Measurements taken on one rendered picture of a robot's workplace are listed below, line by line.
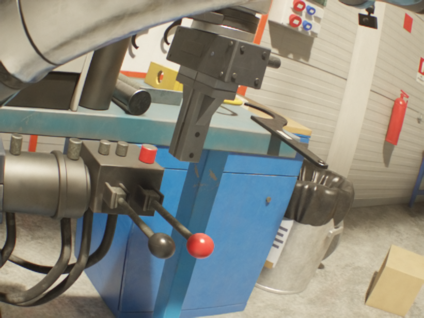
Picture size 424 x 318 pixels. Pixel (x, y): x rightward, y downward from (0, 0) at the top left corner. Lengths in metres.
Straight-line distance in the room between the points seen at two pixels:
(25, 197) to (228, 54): 0.38
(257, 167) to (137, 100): 1.14
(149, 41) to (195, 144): 2.29
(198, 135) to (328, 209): 1.90
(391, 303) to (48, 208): 2.41
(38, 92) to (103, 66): 0.14
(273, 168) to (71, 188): 1.37
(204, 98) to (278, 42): 2.89
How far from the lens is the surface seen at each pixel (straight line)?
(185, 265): 1.33
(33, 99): 0.79
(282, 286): 2.66
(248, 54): 0.51
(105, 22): 0.20
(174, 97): 1.04
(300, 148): 0.95
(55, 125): 0.80
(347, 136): 4.15
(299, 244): 2.53
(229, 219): 1.98
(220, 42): 0.52
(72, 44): 0.21
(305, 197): 2.40
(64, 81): 0.80
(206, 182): 1.23
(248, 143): 1.01
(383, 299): 2.85
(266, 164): 1.97
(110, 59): 0.84
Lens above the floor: 1.25
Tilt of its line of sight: 15 degrees down
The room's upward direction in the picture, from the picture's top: 17 degrees clockwise
